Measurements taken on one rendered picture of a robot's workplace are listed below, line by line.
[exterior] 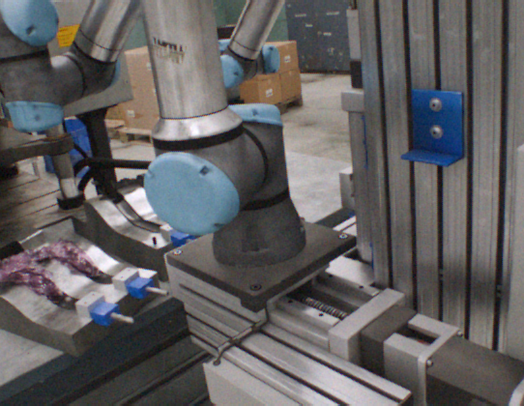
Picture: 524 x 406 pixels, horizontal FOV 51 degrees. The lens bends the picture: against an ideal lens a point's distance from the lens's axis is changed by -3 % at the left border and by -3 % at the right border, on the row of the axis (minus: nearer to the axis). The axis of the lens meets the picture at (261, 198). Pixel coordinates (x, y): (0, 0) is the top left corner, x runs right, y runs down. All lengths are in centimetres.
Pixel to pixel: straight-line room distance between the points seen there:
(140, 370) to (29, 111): 77
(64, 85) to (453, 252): 61
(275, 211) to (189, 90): 26
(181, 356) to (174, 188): 84
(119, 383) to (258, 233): 67
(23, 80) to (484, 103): 61
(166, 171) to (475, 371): 43
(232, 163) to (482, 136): 32
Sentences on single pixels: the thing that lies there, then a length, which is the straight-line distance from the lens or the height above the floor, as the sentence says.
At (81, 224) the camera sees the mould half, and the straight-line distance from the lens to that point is 171.
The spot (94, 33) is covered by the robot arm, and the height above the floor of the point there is 140.
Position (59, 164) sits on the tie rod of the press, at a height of 95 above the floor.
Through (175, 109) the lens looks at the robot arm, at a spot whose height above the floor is 131.
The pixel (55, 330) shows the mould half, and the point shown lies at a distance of 119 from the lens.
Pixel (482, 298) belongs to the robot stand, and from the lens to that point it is 85.
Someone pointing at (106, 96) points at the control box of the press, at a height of 111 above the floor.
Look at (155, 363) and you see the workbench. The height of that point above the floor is 61.
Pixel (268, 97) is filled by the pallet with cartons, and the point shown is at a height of 25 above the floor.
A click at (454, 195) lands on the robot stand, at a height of 114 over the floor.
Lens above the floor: 144
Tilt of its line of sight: 21 degrees down
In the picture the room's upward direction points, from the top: 8 degrees counter-clockwise
